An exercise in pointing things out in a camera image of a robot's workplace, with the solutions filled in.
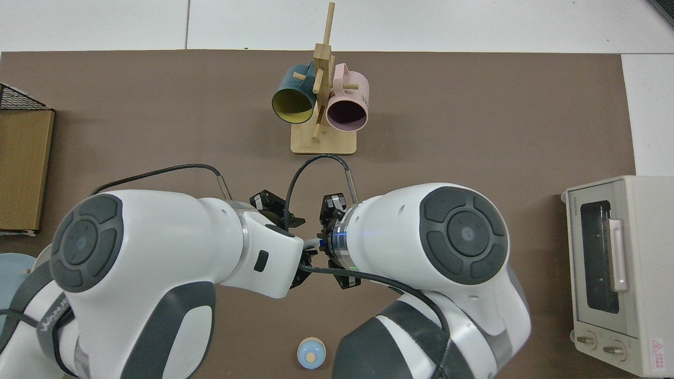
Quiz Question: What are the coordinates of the wooden cup stand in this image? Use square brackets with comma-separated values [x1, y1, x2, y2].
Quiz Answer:
[291, 2, 358, 155]

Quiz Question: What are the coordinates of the dark blue cup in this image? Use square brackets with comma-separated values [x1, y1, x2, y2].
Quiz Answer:
[271, 63, 318, 125]

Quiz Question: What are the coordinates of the small blue round bell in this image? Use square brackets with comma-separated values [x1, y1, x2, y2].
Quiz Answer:
[297, 337, 327, 370]

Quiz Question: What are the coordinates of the pink cup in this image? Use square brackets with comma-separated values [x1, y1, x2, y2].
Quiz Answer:
[325, 63, 370, 132]

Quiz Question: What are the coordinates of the brown table cloth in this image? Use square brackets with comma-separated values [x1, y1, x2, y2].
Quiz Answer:
[0, 50, 637, 379]

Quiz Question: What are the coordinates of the light blue plate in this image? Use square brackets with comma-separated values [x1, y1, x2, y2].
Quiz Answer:
[0, 253, 40, 316]

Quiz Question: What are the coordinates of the pale toaster oven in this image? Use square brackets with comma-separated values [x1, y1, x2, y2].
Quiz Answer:
[561, 175, 674, 378]

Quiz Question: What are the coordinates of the black mounting bar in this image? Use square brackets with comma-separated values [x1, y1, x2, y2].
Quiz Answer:
[647, 0, 674, 27]

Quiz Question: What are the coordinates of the wire basket with wooden floor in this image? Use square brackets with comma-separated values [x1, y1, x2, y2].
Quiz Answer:
[0, 83, 55, 236]

